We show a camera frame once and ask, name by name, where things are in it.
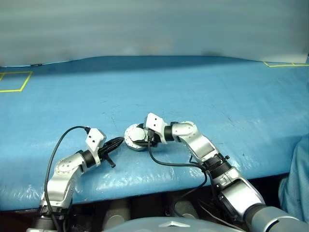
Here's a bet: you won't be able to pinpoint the grey robot torso with emblem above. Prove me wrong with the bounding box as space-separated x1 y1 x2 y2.
103 216 242 232

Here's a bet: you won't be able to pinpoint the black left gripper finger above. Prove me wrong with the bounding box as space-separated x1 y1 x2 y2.
106 136 125 147
108 140 124 153

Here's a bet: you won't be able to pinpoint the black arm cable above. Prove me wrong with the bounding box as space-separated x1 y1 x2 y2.
147 131 209 218
44 126 90 232

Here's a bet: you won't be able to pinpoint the blue plastic table cover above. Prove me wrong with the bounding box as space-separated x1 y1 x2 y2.
0 56 309 211

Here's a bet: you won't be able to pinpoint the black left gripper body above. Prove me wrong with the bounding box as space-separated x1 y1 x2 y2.
98 142 117 169

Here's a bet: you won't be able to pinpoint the yellow tape rectangle outline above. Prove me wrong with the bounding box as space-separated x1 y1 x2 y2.
0 71 33 93

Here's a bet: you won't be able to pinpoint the silver motor housing copper windings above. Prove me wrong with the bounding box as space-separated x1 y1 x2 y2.
123 123 151 152

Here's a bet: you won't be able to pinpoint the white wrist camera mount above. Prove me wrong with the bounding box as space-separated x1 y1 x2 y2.
85 128 107 166
143 112 168 145

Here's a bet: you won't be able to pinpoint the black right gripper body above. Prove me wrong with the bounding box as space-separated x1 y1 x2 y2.
144 130 160 148

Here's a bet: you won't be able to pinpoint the dark grey rounded shape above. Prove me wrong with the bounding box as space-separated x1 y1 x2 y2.
103 198 131 226
169 193 201 218

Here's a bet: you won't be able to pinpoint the person in blue garment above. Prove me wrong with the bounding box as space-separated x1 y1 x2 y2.
278 137 309 223

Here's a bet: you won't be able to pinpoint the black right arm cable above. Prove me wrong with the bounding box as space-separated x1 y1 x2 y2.
147 131 209 218

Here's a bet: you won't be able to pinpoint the round silver motor lid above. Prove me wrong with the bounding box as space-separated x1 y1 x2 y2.
126 127 147 142

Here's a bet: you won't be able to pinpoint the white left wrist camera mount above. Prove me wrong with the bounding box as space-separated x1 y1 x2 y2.
85 128 107 166

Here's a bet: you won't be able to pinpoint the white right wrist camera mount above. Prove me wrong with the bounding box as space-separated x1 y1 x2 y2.
143 112 168 145

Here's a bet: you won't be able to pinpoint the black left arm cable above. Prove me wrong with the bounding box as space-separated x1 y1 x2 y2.
44 126 90 232

